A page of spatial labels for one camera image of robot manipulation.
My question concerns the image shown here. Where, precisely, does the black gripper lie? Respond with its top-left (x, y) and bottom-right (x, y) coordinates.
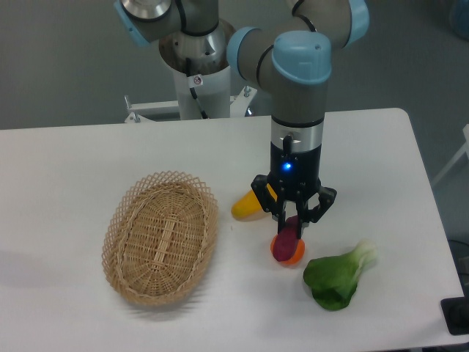
top-left (250, 139), bottom-right (337, 238)

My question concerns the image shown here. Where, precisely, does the purple sweet potato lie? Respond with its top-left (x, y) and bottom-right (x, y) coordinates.
top-left (272, 216), bottom-right (299, 262)

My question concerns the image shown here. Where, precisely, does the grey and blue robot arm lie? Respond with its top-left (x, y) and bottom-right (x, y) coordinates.
top-left (114, 1), bottom-right (369, 234)

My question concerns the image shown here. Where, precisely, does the woven wicker basket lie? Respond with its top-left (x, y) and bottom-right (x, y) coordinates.
top-left (102, 171), bottom-right (218, 307)

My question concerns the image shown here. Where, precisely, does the yellow squash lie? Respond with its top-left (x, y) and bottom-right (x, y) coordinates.
top-left (231, 189), bottom-right (267, 221)

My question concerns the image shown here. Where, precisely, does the orange tangerine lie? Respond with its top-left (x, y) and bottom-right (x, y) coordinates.
top-left (280, 239), bottom-right (306, 265)

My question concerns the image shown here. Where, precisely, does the green bok choy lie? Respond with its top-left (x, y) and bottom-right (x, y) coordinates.
top-left (303, 239), bottom-right (377, 311)

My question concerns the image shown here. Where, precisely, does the black device at table edge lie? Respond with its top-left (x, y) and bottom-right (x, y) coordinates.
top-left (440, 297), bottom-right (468, 336)

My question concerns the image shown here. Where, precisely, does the white frame at right edge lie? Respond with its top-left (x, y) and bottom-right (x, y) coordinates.
top-left (430, 125), bottom-right (469, 188)

